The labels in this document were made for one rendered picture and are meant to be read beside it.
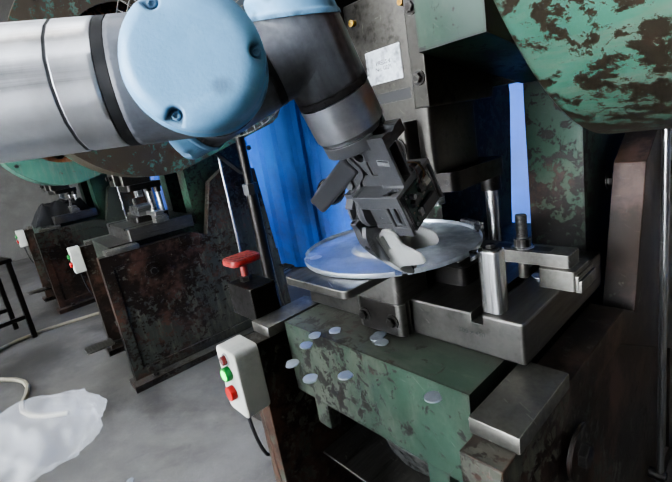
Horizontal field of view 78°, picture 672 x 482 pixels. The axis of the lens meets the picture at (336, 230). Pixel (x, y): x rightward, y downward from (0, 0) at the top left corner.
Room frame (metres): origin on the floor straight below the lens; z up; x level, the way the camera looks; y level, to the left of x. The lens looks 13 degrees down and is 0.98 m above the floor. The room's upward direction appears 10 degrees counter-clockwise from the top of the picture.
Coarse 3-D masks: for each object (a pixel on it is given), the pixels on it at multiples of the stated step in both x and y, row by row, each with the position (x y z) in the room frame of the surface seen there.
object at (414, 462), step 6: (390, 444) 0.68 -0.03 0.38; (396, 450) 0.66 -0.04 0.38; (402, 450) 0.64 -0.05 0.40; (402, 456) 0.65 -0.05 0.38; (408, 456) 0.63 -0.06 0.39; (414, 456) 0.62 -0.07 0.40; (408, 462) 0.64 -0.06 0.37; (414, 462) 0.63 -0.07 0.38; (420, 462) 0.62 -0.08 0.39; (426, 462) 0.61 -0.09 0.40; (414, 468) 0.64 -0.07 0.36; (420, 468) 0.62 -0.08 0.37; (426, 468) 0.61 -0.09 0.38; (426, 474) 0.62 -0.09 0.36
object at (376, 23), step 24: (360, 0) 0.71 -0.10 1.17; (384, 0) 0.67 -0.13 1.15; (360, 24) 0.71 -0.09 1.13; (384, 24) 0.68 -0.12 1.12; (360, 48) 0.72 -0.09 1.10; (384, 48) 0.68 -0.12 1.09; (384, 72) 0.69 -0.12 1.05; (408, 72) 0.65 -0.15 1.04; (384, 96) 0.69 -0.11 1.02; (408, 96) 0.66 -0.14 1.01; (408, 120) 0.66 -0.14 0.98; (432, 120) 0.63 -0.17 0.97; (456, 120) 0.67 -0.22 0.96; (408, 144) 0.63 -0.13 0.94; (432, 144) 0.63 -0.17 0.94; (456, 144) 0.67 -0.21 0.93; (432, 168) 0.63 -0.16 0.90
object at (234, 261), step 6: (240, 252) 0.87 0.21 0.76; (246, 252) 0.86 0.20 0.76; (252, 252) 0.85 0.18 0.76; (258, 252) 0.85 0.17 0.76; (228, 258) 0.83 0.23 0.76; (234, 258) 0.83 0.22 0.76; (240, 258) 0.82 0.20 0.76; (246, 258) 0.82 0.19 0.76; (252, 258) 0.83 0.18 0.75; (258, 258) 0.84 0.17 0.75; (228, 264) 0.82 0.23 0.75; (234, 264) 0.81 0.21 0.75; (240, 264) 0.81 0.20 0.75; (246, 264) 0.82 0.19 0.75; (240, 270) 0.84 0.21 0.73; (246, 270) 0.84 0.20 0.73
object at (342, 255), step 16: (432, 224) 0.75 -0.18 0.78; (448, 224) 0.73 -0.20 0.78; (464, 224) 0.70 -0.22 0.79; (336, 240) 0.75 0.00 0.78; (352, 240) 0.73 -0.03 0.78; (448, 240) 0.63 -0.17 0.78; (464, 240) 0.62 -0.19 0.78; (480, 240) 0.59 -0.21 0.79; (336, 256) 0.65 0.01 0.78; (352, 256) 0.63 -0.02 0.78; (368, 256) 0.61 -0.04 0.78; (432, 256) 0.57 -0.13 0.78; (448, 256) 0.56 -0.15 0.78; (464, 256) 0.54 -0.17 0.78; (320, 272) 0.58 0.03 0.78; (336, 272) 0.57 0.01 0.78; (352, 272) 0.56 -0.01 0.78; (368, 272) 0.55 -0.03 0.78; (384, 272) 0.54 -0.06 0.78; (416, 272) 0.52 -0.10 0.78
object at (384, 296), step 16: (304, 272) 0.60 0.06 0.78; (304, 288) 0.56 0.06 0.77; (320, 288) 0.53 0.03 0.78; (336, 288) 0.51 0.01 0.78; (352, 288) 0.50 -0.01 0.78; (368, 288) 0.52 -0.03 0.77; (384, 288) 0.61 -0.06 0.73; (400, 288) 0.59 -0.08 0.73; (416, 288) 0.61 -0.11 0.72; (368, 304) 0.64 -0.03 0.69; (384, 304) 0.61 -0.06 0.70; (400, 304) 0.59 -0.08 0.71; (368, 320) 0.64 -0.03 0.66; (384, 320) 0.62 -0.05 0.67; (400, 320) 0.59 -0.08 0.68; (400, 336) 0.59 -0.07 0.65
